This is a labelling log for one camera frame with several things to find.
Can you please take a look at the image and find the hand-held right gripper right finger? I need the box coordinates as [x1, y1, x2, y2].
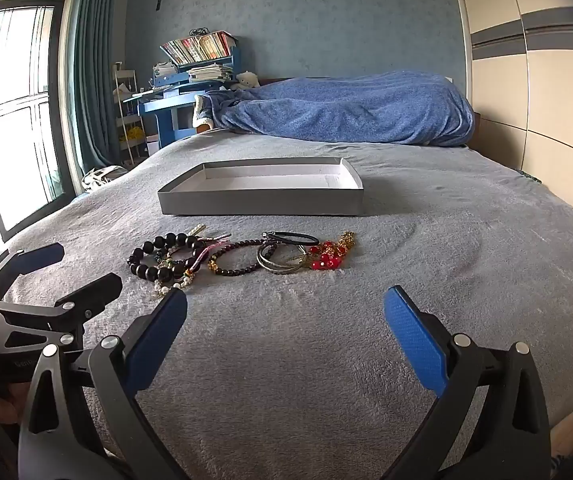
[383, 285, 552, 480]

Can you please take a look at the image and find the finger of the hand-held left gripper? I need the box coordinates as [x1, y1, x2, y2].
[0, 273, 123, 356]
[0, 242, 64, 301]

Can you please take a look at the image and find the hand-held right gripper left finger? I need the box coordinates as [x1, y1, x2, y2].
[18, 287, 188, 480]

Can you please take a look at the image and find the white pearl bracelet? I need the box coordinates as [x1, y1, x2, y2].
[154, 270, 197, 297]

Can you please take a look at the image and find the large black bead bracelet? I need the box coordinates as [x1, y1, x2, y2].
[127, 231, 207, 282]

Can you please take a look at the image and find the pink cord bracelet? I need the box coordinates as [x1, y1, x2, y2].
[181, 225, 232, 281]

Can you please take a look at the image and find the red bead gold bracelet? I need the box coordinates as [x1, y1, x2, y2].
[306, 231, 357, 271]

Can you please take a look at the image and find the dark purple bead bracelet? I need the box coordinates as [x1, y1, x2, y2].
[208, 239, 267, 277]

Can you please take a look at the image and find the silver bangle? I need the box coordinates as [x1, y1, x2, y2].
[257, 242, 307, 275]
[259, 245, 308, 276]

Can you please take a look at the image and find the black hair tie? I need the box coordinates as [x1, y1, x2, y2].
[261, 231, 319, 247]

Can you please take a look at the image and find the grey cardboard box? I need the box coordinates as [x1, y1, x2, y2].
[158, 157, 365, 217]

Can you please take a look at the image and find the white bag on floor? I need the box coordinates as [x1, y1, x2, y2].
[82, 165, 127, 193]

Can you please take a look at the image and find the grey bed cover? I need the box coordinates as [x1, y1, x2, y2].
[0, 130, 573, 480]

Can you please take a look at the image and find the glass balcony door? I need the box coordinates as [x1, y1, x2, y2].
[0, 0, 74, 241]

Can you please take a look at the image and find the blue desk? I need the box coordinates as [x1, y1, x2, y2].
[124, 85, 217, 151]

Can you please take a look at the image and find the white storage cart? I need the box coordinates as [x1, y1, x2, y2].
[112, 62, 150, 163]

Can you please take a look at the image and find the teal curtain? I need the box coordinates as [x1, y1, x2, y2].
[69, 0, 132, 176]

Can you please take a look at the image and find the blue blanket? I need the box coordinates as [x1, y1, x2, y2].
[194, 71, 476, 147]

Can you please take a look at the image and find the stack of papers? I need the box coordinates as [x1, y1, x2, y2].
[186, 62, 234, 83]

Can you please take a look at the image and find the row of books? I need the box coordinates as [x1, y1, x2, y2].
[160, 31, 237, 66]

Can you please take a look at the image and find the blue desktop bookshelf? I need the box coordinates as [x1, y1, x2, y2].
[154, 45, 240, 86]

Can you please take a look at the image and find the beige wardrobe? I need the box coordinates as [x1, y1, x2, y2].
[449, 0, 573, 211]

